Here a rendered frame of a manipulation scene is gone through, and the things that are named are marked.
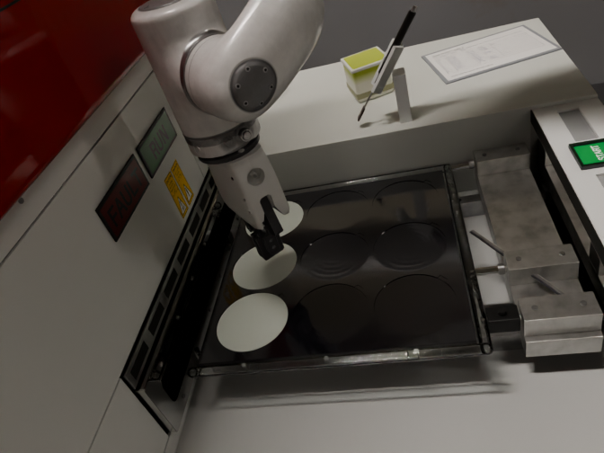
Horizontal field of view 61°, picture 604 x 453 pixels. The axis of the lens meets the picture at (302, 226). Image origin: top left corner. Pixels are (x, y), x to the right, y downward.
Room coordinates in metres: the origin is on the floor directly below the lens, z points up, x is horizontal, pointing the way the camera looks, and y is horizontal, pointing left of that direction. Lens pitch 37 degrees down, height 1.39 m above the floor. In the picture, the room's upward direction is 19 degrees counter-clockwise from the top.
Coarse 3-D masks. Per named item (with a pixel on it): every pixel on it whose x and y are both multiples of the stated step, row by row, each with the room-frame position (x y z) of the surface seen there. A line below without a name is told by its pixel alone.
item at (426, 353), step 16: (368, 352) 0.38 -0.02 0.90; (384, 352) 0.37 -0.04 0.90; (400, 352) 0.36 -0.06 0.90; (432, 352) 0.35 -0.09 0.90; (448, 352) 0.34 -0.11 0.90; (464, 352) 0.34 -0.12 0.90; (480, 352) 0.33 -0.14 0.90; (192, 368) 0.44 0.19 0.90; (208, 368) 0.43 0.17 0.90; (224, 368) 0.43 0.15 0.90; (240, 368) 0.42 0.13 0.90; (256, 368) 0.41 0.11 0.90; (272, 368) 0.40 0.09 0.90; (288, 368) 0.40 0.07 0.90; (304, 368) 0.39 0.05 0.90; (320, 368) 0.38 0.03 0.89
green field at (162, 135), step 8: (160, 120) 0.71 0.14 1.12; (168, 120) 0.74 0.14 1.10; (160, 128) 0.71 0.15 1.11; (168, 128) 0.73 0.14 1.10; (152, 136) 0.68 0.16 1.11; (160, 136) 0.70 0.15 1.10; (168, 136) 0.72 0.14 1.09; (144, 144) 0.65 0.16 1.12; (152, 144) 0.67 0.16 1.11; (160, 144) 0.69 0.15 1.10; (168, 144) 0.71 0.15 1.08; (144, 152) 0.64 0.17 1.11; (152, 152) 0.66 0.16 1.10; (160, 152) 0.68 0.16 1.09; (152, 160) 0.65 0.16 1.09; (160, 160) 0.67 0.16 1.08; (152, 168) 0.64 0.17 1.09
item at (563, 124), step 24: (552, 120) 0.62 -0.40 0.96; (576, 120) 0.60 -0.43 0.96; (600, 120) 0.58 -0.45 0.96; (552, 144) 0.56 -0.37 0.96; (576, 168) 0.50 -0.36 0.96; (600, 168) 0.48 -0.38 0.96; (576, 192) 0.46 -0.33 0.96; (600, 192) 0.44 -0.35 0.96; (600, 216) 0.41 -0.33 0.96; (600, 240) 0.37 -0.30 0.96
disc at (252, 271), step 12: (252, 252) 0.63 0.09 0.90; (288, 252) 0.60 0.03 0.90; (240, 264) 0.61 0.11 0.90; (252, 264) 0.60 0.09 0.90; (264, 264) 0.59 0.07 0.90; (276, 264) 0.58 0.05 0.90; (288, 264) 0.58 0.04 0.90; (240, 276) 0.59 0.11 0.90; (252, 276) 0.58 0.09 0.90; (264, 276) 0.57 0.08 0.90; (276, 276) 0.56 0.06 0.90; (252, 288) 0.55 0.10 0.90; (264, 288) 0.54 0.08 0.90
